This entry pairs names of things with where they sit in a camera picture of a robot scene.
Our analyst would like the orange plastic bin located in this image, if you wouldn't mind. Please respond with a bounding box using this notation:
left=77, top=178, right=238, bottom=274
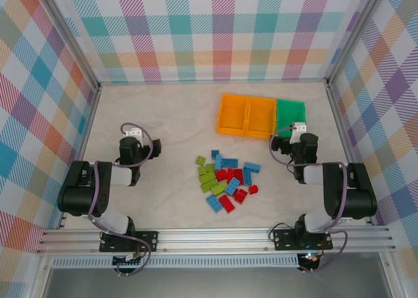
left=216, top=93, right=251, bottom=137
left=243, top=97, right=278, bottom=139

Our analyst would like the green plastic bin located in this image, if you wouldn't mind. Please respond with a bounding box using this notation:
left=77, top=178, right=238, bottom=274
left=274, top=98, right=308, bottom=141

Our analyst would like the small circuit board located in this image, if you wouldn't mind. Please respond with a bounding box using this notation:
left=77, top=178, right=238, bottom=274
left=299, top=252, right=323, bottom=265
left=112, top=254, right=146, bottom=267

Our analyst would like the grey metal shelf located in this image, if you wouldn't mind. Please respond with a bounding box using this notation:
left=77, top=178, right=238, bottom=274
left=42, top=267, right=393, bottom=298

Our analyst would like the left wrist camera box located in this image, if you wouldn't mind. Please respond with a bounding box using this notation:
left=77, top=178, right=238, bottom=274
left=125, top=127, right=144, bottom=145

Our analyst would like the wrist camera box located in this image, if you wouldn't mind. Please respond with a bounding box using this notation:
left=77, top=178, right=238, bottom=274
left=125, top=127, right=144, bottom=145
left=291, top=122, right=308, bottom=144

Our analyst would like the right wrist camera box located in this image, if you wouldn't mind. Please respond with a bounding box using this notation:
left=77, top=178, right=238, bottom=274
left=291, top=122, right=308, bottom=144

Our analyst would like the aluminium side rail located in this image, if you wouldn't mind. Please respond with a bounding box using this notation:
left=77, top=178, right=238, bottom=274
left=325, top=84, right=376, bottom=227
left=58, top=86, right=103, bottom=230

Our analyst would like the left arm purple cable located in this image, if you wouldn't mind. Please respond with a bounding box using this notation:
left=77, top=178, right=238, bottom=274
left=87, top=123, right=154, bottom=276

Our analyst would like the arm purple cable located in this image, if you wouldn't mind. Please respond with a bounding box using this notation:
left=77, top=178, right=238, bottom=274
left=269, top=125, right=349, bottom=275
left=87, top=123, right=154, bottom=276

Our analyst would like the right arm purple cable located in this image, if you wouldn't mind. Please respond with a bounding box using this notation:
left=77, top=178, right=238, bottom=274
left=269, top=125, right=349, bottom=275

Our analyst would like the aluminium cross rail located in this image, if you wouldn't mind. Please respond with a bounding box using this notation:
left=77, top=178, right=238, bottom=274
left=97, top=78, right=330, bottom=87

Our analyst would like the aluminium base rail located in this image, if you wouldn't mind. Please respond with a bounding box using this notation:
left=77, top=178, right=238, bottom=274
left=35, top=227, right=398, bottom=256

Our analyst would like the white slotted cable duct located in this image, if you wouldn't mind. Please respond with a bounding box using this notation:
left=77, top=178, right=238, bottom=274
left=52, top=257, right=300, bottom=269

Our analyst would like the aluminium frame post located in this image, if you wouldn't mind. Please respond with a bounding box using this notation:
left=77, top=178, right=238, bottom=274
left=326, top=0, right=391, bottom=86
left=38, top=0, right=101, bottom=91

